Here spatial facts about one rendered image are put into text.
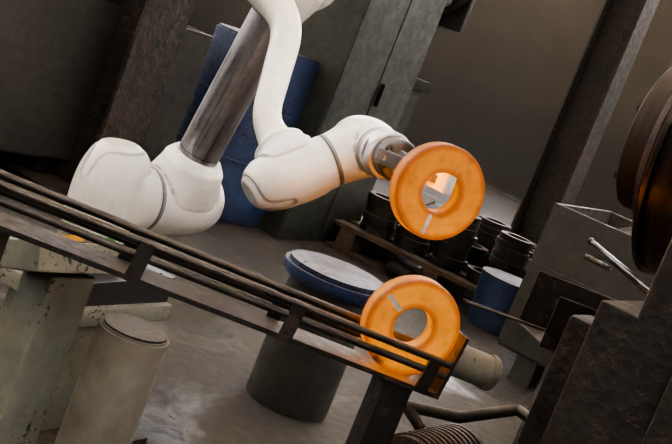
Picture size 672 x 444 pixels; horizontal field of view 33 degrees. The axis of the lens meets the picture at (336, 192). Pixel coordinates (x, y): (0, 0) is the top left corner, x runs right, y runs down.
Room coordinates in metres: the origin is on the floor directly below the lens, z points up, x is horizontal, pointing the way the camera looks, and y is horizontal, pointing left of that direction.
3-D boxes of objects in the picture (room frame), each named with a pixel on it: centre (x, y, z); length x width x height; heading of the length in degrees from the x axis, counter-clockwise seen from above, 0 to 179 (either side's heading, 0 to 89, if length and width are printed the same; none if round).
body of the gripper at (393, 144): (1.97, -0.09, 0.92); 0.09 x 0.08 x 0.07; 23
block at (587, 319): (1.84, -0.49, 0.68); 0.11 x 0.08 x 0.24; 58
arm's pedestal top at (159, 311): (2.52, 0.47, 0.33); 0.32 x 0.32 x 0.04; 63
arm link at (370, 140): (2.03, -0.06, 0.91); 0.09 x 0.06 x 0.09; 113
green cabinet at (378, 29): (5.95, 0.18, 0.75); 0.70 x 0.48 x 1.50; 148
